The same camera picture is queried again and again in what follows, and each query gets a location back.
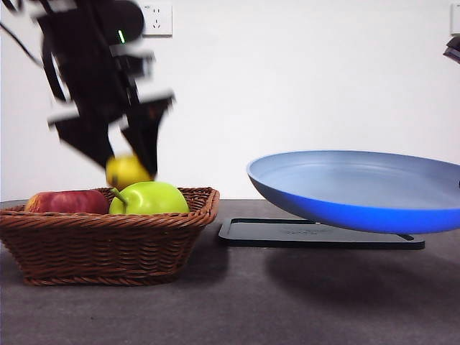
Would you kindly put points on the yellow lemon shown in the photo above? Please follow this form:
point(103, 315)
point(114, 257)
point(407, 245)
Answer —
point(127, 170)

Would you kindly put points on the black rectangular tray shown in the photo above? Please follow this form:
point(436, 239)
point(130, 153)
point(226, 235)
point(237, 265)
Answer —
point(258, 235)

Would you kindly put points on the white wall socket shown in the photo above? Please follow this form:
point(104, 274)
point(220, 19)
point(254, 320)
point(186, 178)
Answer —
point(160, 19)
point(455, 19)

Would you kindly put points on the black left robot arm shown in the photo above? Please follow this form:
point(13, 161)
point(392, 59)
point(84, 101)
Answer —
point(90, 54)

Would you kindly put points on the brown wicker basket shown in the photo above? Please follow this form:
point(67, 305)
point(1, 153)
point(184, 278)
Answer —
point(100, 248)

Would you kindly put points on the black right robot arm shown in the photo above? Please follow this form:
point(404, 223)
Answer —
point(453, 50)

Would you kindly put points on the green apple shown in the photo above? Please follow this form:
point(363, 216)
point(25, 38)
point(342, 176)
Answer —
point(154, 199)

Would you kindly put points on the blue round plate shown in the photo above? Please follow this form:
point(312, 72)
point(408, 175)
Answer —
point(345, 187)

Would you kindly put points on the red apple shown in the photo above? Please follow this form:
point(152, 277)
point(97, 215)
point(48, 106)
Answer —
point(68, 202)

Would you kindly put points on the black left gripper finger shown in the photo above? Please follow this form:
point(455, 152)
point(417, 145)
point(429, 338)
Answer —
point(149, 133)
point(90, 140)

